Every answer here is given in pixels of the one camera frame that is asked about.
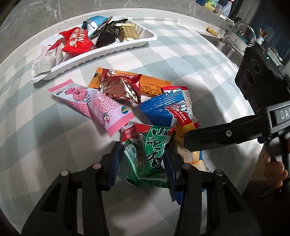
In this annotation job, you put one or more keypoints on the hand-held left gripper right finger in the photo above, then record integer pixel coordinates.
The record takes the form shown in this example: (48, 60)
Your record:
(170, 168)

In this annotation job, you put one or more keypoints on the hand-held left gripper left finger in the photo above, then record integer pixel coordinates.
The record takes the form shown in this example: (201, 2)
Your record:
(114, 163)

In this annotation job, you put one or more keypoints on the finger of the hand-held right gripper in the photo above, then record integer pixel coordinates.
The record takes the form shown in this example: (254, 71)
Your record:
(226, 132)

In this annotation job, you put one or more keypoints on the blue bread packet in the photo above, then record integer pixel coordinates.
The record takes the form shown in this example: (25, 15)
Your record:
(192, 156)

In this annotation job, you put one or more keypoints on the green snack packet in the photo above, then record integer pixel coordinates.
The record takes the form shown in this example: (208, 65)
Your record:
(154, 147)

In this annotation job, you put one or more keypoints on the red white peach packet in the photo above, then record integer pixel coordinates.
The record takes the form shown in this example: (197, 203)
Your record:
(129, 133)

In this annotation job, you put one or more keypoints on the pink triangular snack packet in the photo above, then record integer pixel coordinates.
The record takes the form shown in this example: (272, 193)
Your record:
(99, 109)

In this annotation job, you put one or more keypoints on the blue red cake packet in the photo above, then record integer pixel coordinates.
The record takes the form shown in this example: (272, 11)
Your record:
(167, 106)

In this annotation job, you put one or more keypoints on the dark red foil snack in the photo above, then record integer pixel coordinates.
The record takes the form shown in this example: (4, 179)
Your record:
(117, 90)

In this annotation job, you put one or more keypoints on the orange snack packet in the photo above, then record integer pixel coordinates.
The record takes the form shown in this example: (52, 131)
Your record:
(151, 87)

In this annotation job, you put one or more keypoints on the white plastic tray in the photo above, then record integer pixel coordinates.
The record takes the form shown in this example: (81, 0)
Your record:
(126, 47)

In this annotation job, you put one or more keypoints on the white pouch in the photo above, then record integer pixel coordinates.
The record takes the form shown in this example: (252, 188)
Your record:
(44, 63)

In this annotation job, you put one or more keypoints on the large red snack packet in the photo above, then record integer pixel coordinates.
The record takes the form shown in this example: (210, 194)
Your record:
(78, 43)

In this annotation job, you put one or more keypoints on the black snack packet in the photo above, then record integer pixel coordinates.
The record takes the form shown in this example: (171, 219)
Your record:
(107, 37)

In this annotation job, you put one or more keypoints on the white red-striped packet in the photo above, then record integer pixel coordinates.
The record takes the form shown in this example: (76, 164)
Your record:
(56, 45)

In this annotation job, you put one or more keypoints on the gold snack packet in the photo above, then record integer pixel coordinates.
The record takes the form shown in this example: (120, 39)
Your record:
(128, 31)

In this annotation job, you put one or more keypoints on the light blue snack packet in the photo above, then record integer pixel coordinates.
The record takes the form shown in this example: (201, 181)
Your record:
(96, 23)

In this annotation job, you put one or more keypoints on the person's right hand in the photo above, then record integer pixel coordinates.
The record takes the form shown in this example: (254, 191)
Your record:
(275, 172)

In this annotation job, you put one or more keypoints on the white utensil cup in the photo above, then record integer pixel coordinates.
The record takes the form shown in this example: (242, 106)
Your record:
(261, 39)

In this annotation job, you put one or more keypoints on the sink drain rack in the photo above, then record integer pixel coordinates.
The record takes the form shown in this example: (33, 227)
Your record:
(242, 42)

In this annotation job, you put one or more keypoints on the steel sink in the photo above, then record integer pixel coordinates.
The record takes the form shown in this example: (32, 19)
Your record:
(228, 51)

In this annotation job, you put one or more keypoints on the metal faucet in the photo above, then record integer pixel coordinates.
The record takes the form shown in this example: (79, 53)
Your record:
(228, 34)

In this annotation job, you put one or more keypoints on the yellow sponge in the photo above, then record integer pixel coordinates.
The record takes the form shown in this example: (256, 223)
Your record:
(212, 31)

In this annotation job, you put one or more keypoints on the white spray bottle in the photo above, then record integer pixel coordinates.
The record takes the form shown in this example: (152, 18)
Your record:
(227, 5)

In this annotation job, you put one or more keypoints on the yellow detergent bottle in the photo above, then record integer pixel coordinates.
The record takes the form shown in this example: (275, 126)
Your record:
(210, 3)

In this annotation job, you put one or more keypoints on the blue container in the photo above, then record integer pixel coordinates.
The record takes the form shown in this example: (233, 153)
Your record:
(200, 2)

